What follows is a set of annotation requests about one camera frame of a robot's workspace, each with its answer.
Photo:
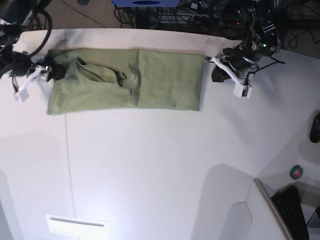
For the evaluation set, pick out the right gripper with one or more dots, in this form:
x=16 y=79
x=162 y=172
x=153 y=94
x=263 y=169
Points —
x=18 y=64

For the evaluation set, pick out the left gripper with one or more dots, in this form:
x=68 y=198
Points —
x=236 y=59

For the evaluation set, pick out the green t-shirt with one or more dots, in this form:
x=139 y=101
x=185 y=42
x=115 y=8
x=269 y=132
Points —
x=100 y=79

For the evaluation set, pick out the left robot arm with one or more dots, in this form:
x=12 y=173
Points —
x=250 y=22

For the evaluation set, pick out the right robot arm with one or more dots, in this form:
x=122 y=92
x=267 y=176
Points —
x=14 y=15

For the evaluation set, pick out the black power strip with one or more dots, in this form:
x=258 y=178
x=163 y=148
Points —
x=216 y=20

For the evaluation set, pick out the blue box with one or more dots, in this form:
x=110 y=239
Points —
x=148 y=3

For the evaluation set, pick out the black computer mouse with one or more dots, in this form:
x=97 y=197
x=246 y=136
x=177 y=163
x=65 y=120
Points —
x=315 y=130

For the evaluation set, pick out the green tape roll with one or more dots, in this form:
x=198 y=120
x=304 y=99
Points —
x=296 y=172

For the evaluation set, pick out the black keyboard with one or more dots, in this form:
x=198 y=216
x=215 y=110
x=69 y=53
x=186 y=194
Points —
x=288 y=204

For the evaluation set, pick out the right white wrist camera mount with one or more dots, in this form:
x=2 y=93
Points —
x=35 y=73

